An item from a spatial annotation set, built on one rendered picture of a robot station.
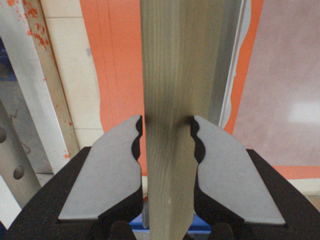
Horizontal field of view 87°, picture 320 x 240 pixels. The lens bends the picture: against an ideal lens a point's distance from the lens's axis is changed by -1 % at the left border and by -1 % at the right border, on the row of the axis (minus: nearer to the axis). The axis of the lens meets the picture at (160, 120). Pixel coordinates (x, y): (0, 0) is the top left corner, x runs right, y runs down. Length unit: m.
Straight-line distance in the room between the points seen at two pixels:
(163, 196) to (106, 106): 0.17
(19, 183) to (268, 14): 0.42
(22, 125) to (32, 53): 1.57
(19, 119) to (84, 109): 1.52
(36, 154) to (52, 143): 1.64
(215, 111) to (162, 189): 0.09
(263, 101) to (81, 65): 0.28
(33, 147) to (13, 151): 1.58
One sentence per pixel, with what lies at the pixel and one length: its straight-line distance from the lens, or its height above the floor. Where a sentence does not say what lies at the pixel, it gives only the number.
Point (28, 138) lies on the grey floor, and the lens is 1.87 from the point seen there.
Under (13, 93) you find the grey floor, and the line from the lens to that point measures 1.70.
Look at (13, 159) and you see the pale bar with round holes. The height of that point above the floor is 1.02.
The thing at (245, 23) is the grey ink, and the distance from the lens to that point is 0.27.
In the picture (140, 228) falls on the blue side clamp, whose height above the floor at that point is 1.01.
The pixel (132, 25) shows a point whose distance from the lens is 0.25.
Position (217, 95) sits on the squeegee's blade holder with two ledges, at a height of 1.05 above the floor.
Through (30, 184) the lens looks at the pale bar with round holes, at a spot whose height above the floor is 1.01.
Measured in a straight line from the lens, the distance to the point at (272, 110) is 0.32.
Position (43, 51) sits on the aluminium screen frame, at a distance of 0.27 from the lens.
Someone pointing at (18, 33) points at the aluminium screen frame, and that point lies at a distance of 0.27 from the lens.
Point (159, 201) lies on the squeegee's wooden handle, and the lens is 0.18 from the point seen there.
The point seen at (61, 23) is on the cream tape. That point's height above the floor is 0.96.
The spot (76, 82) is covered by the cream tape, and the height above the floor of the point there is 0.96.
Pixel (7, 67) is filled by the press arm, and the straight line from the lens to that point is 0.39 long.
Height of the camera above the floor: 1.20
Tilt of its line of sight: 62 degrees down
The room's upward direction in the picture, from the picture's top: 178 degrees counter-clockwise
